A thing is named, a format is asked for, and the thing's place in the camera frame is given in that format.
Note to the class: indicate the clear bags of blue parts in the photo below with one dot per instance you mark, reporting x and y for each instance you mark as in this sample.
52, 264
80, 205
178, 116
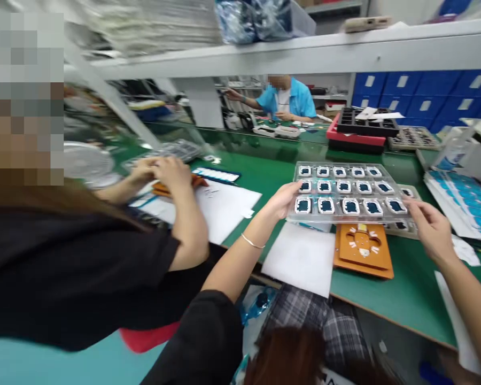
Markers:
260, 20

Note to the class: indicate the person's body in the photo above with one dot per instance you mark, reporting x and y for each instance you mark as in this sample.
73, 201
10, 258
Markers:
196, 345

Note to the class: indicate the person's right thumb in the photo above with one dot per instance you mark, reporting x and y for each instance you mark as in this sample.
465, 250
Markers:
417, 206

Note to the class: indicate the stack of blue label sheets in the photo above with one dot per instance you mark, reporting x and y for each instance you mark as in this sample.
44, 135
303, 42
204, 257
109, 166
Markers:
463, 202

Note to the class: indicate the red flat box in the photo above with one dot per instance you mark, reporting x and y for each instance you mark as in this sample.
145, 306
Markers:
354, 141

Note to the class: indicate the black compartment tray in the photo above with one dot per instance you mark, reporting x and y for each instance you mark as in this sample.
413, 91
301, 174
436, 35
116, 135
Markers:
368, 122

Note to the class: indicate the wall of blue storage bins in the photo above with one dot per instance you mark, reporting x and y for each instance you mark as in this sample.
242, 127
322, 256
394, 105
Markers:
425, 100

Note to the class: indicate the white trays with parts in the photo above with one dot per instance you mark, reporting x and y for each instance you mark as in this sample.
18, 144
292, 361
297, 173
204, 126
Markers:
276, 130

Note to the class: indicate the red stool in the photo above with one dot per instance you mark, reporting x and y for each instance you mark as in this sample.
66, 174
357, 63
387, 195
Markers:
148, 337

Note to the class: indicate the person's right fingers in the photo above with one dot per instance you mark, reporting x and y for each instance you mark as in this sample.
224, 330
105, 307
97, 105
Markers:
420, 230

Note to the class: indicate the white box with blue label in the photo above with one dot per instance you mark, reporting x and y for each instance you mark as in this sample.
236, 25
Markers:
467, 150

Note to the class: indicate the person's left fingers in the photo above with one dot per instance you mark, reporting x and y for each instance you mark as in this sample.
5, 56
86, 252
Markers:
288, 210

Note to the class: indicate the beige flat device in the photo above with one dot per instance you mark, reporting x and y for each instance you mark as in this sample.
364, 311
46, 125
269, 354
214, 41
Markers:
366, 24

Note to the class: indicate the person's right hand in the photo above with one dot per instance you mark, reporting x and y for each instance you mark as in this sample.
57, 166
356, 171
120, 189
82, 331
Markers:
437, 234

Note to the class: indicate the person's legs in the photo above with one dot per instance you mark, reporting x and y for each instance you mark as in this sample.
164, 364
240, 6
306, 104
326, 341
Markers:
316, 321

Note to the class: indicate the white desk fan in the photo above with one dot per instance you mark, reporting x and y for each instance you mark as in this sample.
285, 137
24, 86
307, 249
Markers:
89, 163

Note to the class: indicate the white overhead shelf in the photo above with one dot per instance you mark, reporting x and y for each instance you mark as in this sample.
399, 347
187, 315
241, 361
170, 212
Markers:
296, 50

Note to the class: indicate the person's left thumb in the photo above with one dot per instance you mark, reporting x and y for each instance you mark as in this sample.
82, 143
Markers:
292, 188

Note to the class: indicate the white foam sheet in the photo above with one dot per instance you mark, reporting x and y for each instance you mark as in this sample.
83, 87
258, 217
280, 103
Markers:
300, 256

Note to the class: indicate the clear plastic parts tray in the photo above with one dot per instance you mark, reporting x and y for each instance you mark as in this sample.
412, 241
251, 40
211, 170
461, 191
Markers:
346, 188

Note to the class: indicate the blue plastic bag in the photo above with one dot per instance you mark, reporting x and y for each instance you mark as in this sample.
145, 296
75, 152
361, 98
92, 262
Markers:
256, 305

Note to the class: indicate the large white paper sheet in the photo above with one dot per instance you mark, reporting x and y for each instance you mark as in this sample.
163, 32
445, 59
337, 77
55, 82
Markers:
224, 206

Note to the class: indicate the small orange fixture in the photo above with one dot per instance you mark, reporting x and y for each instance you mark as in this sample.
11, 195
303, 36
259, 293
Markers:
164, 187

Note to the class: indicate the clear tray with dark parts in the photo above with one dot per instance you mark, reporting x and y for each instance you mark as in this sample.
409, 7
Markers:
403, 225

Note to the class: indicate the stack of clear trays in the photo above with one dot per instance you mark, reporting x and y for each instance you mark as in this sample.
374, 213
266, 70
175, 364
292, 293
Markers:
144, 28

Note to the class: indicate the blue strip of parts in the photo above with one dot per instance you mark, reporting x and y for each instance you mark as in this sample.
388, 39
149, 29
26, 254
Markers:
217, 175

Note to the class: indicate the group of white-framed blue parts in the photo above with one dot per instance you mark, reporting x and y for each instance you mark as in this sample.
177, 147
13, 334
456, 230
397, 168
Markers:
344, 186

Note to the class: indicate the orange fixture plate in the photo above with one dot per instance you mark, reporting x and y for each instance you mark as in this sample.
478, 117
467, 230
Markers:
364, 250

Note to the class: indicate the person's left hand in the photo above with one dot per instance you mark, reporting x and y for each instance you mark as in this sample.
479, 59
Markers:
278, 202

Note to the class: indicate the grey tray of dark parts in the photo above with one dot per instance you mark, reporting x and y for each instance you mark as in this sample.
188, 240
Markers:
413, 137

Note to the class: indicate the white paper strip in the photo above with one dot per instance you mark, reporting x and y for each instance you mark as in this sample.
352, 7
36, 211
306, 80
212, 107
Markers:
465, 325

